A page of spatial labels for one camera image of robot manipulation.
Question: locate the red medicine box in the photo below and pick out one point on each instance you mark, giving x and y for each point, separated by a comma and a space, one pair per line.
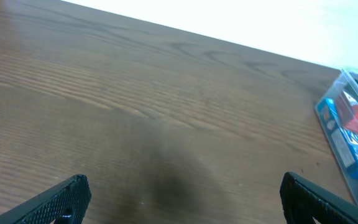
347, 110

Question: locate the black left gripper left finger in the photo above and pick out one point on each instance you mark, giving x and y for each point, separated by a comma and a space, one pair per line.
65, 202

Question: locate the clear plastic container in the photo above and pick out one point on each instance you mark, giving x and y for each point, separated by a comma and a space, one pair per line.
345, 81

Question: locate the blue Kool Fever box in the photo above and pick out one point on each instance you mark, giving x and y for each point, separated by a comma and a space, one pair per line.
343, 141

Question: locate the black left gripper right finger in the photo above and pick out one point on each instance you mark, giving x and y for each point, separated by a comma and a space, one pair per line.
304, 202

